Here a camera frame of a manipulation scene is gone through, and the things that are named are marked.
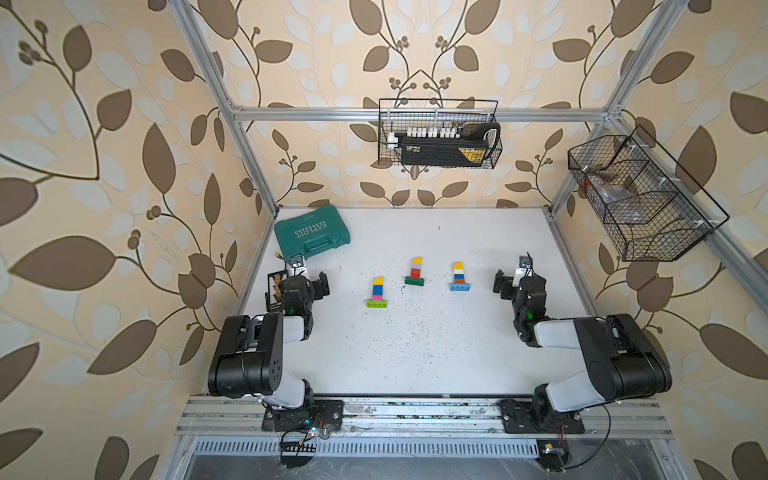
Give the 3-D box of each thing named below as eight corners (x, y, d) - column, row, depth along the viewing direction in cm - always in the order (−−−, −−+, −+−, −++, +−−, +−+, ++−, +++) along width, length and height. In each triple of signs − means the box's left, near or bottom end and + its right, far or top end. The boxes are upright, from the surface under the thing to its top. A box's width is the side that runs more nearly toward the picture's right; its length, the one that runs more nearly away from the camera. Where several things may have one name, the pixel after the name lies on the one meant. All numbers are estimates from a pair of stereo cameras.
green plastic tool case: (286, 265, 105) (282, 257, 102) (276, 230, 116) (273, 222, 112) (351, 242, 112) (350, 234, 108) (336, 211, 123) (334, 203, 119)
